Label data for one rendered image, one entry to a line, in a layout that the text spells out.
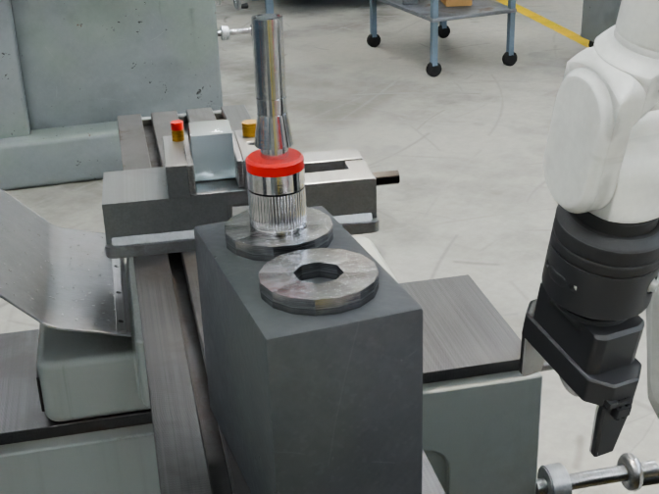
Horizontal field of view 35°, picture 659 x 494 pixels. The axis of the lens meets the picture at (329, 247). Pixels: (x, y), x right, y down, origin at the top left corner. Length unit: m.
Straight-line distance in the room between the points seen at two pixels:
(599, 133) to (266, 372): 0.28
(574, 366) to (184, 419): 0.36
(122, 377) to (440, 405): 0.43
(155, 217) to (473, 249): 2.33
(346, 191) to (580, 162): 0.61
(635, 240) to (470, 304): 0.82
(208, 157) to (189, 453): 0.50
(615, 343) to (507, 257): 2.65
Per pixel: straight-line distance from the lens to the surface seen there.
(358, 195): 1.35
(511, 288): 3.30
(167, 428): 0.98
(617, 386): 0.88
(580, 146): 0.77
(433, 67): 5.62
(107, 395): 1.37
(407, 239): 3.63
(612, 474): 1.64
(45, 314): 1.32
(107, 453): 1.40
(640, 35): 0.74
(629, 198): 0.79
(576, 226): 0.82
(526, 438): 1.53
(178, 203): 1.32
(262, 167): 0.83
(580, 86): 0.76
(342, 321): 0.74
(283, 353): 0.74
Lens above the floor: 1.46
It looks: 24 degrees down
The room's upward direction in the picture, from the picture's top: 2 degrees counter-clockwise
